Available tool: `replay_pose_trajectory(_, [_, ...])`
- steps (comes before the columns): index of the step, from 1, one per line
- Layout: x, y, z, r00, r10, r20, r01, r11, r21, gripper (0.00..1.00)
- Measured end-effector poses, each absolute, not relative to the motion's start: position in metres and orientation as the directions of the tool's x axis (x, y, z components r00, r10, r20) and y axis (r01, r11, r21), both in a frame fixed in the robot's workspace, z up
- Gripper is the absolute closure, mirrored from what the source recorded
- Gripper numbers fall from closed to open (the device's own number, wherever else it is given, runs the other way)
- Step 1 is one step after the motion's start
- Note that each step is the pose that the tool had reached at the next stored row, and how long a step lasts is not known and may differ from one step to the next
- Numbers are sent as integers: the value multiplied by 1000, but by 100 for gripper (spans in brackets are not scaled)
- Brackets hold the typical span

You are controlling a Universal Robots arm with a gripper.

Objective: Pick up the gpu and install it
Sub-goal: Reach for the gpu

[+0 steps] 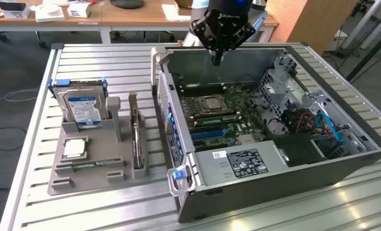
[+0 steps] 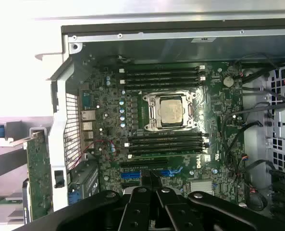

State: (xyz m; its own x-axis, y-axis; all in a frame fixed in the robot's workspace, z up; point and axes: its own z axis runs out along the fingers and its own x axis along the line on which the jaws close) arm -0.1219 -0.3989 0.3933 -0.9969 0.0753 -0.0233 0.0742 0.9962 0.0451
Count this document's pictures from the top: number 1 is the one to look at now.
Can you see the green motherboard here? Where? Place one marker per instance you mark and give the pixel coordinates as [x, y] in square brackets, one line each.
[252, 120]

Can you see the brown cardboard box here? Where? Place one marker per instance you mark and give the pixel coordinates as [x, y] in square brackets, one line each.
[183, 4]

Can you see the metal disk bay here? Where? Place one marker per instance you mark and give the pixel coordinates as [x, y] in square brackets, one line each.
[348, 142]

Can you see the black monitor base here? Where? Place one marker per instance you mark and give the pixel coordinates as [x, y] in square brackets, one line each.
[126, 4]

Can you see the CPU socket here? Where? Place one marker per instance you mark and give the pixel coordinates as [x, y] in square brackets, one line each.
[214, 103]

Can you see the black expansion slot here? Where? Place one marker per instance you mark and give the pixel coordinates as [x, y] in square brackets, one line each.
[213, 144]

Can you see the black slanted pole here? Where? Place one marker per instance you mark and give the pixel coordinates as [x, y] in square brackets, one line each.
[369, 55]

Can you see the open dark grey PC case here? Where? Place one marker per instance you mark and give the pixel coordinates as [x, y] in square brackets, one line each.
[273, 192]

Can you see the grey plastic parts rack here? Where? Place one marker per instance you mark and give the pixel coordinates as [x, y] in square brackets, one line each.
[96, 178]

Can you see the graphics card with black shroud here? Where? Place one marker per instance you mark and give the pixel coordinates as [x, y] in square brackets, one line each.
[137, 144]

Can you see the silver CPU chip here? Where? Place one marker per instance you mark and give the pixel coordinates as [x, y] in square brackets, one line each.
[74, 148]

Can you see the perforated metal drive cage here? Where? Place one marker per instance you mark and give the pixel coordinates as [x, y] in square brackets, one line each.
[280, 96]

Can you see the blue expansion slot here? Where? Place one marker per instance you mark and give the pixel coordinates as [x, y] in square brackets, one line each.
[209, 134]

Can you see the blue disk caddy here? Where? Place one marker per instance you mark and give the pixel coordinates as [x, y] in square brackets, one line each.
[62, 83]

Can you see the blue case latch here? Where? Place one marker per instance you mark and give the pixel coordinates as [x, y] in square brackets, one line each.
[178, 175]

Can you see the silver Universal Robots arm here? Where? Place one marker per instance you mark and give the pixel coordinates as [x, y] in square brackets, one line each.
[193, 39]

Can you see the grey power supply unit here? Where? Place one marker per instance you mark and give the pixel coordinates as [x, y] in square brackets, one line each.
[241, 163]

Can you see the black air shroud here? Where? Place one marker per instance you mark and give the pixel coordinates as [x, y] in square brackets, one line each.
[296, 149]

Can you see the white floor box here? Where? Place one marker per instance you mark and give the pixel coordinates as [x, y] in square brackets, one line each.
[336, 41]

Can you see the white table frame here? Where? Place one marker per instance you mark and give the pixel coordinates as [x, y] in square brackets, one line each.
[380, 21]

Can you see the hard disk with blue label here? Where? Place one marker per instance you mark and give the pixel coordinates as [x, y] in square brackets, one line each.
[80, 108]

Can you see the wooden cabinet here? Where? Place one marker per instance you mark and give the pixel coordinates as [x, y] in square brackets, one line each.
[316, 21]

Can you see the white box with dark lid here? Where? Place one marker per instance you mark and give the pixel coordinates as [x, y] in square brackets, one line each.
[15, 12]

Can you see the blue card retention clip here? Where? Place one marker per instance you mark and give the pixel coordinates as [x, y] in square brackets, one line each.
[170, 118]

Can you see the wooden desk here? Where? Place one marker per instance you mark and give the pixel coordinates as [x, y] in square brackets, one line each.
[138, 16]
[23, 22]

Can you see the small white printed box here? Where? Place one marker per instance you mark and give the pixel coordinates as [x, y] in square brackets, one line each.
[78, 10]

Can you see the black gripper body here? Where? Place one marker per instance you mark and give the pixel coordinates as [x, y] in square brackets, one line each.
[229, 16]

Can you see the white box with round disc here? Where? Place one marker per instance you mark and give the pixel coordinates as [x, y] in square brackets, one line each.
[48, 13]

